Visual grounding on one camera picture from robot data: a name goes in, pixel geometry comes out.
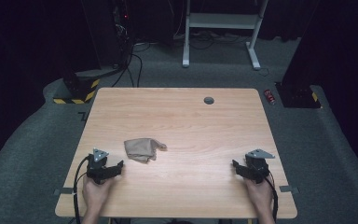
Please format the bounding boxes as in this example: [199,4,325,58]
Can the person's right hand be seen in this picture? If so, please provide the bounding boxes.
[243,176,275,214]

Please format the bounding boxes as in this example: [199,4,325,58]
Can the black floor cables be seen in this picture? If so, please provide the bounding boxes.
[111,41,152,89]

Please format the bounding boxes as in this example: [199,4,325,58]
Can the black stand with striped base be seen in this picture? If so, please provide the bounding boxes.
[53,66,101,105]

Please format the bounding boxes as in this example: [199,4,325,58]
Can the black stand base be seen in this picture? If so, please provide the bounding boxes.
[274,81,322,109]

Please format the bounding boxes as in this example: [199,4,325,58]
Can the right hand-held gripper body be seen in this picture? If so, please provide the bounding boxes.
[243,148,276,185]

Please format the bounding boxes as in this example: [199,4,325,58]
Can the grey tape strip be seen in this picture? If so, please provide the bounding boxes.
[279,185,300,194]
[53,187,75,196]

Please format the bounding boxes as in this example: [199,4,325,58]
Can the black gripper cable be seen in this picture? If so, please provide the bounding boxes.
[264,172,280,223]
[73,155,91,224]

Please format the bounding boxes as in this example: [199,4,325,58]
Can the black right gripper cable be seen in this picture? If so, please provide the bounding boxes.
[264,172,280,223]

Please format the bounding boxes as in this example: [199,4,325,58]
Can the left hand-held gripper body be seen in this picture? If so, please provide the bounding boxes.
[86,147,117,185]

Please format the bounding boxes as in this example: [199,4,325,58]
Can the person's left hand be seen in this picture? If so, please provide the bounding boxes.
[82,175,116,213]

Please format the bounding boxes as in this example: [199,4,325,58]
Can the beige cloth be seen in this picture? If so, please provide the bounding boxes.
[123,137,168,164]

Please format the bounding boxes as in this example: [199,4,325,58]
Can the red can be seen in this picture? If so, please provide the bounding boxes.
[263,89,276,105]

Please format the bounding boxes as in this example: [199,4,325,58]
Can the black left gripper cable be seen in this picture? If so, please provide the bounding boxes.
[73,155,91,224]

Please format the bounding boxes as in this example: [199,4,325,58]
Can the white metal stand frame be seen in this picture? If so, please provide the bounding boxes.
[182,0,269,71]

